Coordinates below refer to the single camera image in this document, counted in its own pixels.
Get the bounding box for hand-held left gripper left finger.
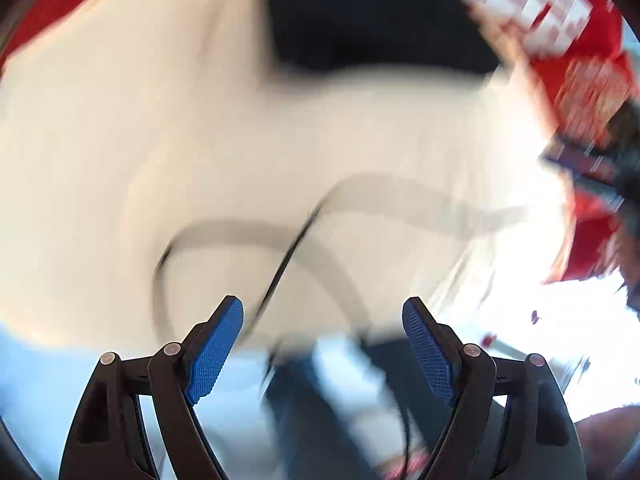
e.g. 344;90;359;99
59;295;245;480

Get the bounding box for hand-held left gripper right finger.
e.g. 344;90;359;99
402;296;588;480

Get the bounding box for black pants with patterned waistband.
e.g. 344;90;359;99
260;0;503;75

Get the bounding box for dark cloth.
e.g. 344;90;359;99
265;337;506;480

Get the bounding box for light blue cloth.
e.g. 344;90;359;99
0;320;401;480

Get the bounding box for red printed blanket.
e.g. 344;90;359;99
0;0;638;283

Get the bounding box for black cable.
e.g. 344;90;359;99
255;200;326;376

